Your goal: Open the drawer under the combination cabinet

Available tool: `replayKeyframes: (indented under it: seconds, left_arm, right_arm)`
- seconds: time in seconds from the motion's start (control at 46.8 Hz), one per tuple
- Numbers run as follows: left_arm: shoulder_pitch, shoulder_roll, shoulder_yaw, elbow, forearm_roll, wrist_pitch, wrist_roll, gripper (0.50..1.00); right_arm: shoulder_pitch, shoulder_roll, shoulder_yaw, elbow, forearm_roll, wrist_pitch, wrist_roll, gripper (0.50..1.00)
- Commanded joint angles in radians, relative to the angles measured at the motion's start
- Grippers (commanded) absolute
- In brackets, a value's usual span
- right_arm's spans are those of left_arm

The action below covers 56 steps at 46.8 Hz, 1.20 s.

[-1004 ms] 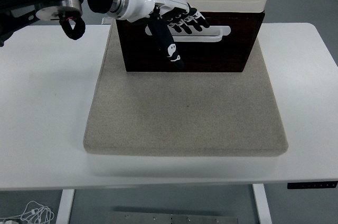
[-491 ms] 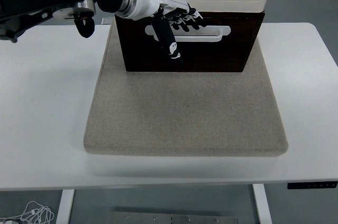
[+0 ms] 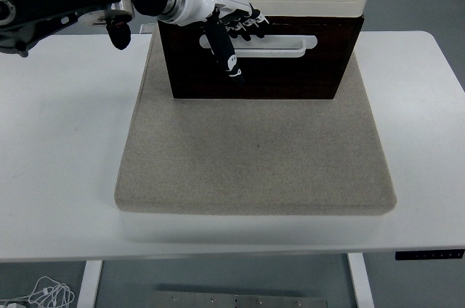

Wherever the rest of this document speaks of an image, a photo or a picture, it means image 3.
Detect dark wooden drawer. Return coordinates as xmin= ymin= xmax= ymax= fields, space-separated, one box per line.
xmin=161 ymin=19 xmax=359 ymax=62

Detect white table leg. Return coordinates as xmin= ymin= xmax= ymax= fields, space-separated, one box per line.
xmin=347 ymin=252 xmax=375 ymax=308
xmin=76 ymin=260 xmax=105 ymax=308

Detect white tangled cable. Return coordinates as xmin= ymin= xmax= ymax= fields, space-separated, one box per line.
xmin=0 ymin=275 xmax=76 ymax=308

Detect white drawer handle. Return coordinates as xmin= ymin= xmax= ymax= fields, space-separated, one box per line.
xmin=198 ymin=33 xmax=318 ymax=59

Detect dark wooden drawer housing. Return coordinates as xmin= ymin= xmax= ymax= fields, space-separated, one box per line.
xmin=158 ymin=15 xmax=365 ymax=101

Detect black table control panel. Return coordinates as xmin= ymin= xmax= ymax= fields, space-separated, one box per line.
xmin=395 ymin=249 xmax=465 ymax=261

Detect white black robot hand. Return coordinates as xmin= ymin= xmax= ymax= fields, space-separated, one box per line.
xmin=174 ymin=0 xmax=270 ymax=86

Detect beige fabric mat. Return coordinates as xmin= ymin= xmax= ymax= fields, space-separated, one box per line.
xmin=114 ymin=24 xmax=397 ymax=216

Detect grey metal plate with screws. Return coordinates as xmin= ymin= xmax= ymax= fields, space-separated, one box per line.
xmin=147 ymin=290 xmax=329 ymax=308

